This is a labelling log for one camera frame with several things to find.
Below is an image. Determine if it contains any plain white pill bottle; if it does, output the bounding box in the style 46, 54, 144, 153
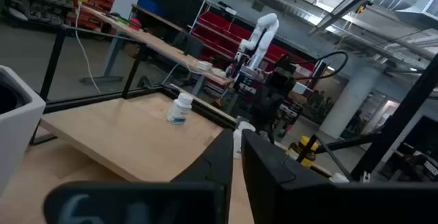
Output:
166, 92, 194, 126

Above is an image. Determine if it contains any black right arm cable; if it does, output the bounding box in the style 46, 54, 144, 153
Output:
290, 51, 350, 81

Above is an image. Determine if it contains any white round column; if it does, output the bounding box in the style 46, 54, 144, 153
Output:
320, 64, 383, 140

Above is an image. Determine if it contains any grey storage bin rack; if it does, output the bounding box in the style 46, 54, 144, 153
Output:
2, 0, 82, 27

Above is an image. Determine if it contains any white power strip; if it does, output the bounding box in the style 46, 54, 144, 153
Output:
196, 60, 227, 79

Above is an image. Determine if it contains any black frame wooden shelf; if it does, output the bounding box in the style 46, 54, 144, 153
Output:
29, 25, 355, 184

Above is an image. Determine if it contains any red shelving unit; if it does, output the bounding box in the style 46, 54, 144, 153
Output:
190, 10, 316, 76

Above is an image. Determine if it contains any white power cable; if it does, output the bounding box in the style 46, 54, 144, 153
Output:
73, 1, 103, 95

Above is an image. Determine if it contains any white square planter pot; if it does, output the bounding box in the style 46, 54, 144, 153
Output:
0, 64, 47, 197

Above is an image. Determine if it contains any amber bottle yellow cap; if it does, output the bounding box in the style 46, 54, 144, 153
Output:
286, 135, 319, 169

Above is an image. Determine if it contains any white Melatonin bottle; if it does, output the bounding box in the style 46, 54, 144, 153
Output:
233, 121, 257, 160

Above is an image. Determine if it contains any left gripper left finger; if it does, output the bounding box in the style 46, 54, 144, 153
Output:
170, 127, 235, 224

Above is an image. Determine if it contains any long wooden workbench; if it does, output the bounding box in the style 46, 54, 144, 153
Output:
80, 3, 235, 97

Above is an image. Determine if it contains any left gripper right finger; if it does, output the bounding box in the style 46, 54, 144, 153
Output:
241, 128, 333, 224

